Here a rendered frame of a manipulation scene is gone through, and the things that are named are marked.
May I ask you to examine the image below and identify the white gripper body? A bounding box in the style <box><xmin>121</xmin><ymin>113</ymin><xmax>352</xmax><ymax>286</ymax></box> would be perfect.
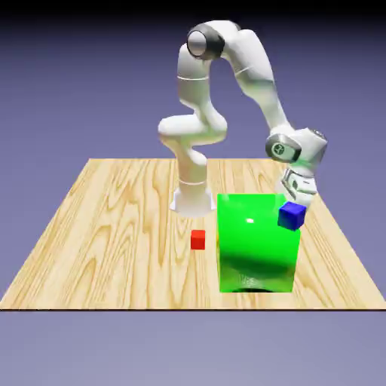
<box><xmin>280</xmin><ymin>167</ymin><xmax>318</xmax><ymax>208</ymax></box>

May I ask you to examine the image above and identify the large green box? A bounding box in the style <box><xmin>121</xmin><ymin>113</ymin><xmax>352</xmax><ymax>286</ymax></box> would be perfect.
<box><xmin>216</xmin><ymin>193</ymin><xmax>302</xmax><ymax>294</ymax></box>

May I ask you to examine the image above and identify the small blue cube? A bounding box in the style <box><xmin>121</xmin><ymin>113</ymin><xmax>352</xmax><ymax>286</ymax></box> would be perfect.
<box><xmin>277</xmin><ymin>201</ymin><xmax>308</xmax><ymax>232</ymax></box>

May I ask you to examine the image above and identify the small red cube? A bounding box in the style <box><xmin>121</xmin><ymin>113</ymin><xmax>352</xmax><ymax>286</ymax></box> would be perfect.
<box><xmin>190</xmin><ymin>229</ymin><xmax>207</xmax><ymax>251</ymax></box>

